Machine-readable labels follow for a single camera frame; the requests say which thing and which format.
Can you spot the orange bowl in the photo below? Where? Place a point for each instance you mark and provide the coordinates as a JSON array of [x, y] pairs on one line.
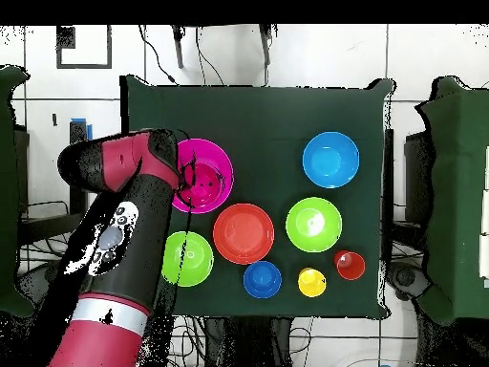
[[243, 234]]

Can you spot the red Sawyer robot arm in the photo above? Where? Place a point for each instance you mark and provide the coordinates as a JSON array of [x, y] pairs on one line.
[[133, 229]]

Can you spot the large magenta bowl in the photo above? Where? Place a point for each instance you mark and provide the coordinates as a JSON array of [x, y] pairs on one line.
[[217, 153]]

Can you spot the lime green bowl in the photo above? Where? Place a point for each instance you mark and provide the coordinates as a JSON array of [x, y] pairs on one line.
[[305, 239], [196, 260]]

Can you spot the small dark blue bowl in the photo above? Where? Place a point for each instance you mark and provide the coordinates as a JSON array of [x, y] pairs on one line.
[[262, 280]]

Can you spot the dark green table cloth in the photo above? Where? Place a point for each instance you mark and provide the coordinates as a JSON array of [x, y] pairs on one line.
[[267, 111]]

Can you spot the light blue bowl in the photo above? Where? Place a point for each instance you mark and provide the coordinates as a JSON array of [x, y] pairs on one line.
[[331, 159]]

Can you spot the yellow cup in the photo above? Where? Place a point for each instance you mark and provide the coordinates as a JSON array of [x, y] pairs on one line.
[[312, 283]]

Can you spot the orange cup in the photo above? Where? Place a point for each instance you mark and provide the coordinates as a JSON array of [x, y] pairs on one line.
[[352, 267]]

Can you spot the black tripod leg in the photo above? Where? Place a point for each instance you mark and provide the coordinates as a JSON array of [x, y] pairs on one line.
[[265, 46], [178, 49]]

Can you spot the blue tape strip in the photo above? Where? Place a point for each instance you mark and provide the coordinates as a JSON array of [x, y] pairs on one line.
[[89, 130]]

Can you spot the black metal stand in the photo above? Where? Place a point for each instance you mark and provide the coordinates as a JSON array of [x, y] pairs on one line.
[[418, 172], [38, 227]]

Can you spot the green cloth covered side table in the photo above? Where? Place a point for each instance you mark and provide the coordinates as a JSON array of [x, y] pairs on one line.
[[7, 191], [454, 191]]

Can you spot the black pedestal foot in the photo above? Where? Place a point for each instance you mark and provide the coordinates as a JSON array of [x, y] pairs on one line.
[[34, 283], [405, 277]]

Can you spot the black square floor frame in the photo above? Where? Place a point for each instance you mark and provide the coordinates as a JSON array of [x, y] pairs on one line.
[[65, 38]]

